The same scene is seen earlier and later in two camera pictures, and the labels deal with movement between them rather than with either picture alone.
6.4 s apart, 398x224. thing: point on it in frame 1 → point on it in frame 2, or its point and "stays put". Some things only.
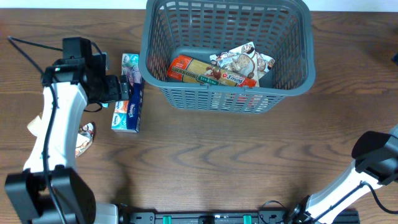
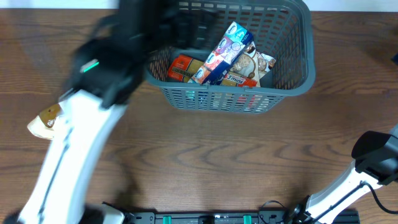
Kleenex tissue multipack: x=126 y=112 → x=232 y=44
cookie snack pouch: x=241 y=60 stays put
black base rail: x=216 y=217 stays put
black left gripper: x=114 y=90 → x=186 y=38
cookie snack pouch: x=264 y=64 stays put
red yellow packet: x=185 y=69 stays put
